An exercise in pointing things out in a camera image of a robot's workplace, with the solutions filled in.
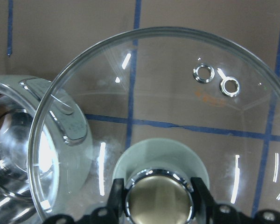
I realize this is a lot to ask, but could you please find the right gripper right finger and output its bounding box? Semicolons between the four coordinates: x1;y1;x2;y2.
190;177;216;224

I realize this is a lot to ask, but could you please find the pale green steel pot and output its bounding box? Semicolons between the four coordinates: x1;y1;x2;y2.
0;75;92;224

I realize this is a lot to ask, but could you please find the glass pot lid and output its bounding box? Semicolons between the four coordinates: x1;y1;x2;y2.
28;27;280;224

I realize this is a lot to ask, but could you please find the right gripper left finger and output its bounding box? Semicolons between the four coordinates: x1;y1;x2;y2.
107;178;125;224

